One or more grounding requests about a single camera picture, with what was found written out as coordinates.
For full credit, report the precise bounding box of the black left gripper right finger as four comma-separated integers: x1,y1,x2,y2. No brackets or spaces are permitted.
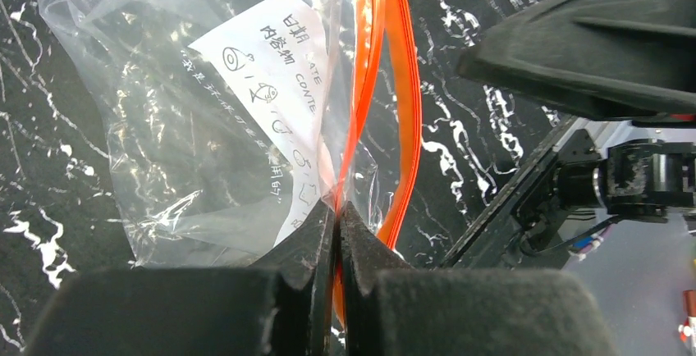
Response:
339,203,617,355

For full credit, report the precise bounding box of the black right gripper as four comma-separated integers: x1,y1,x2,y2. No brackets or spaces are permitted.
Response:
441,0,695,268

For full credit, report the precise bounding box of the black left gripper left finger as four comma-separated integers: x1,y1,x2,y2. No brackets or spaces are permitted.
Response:
26,202,336,355

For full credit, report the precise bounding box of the clear zip bag orange zipper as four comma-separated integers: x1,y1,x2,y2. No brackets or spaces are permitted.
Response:
35,0,424,333

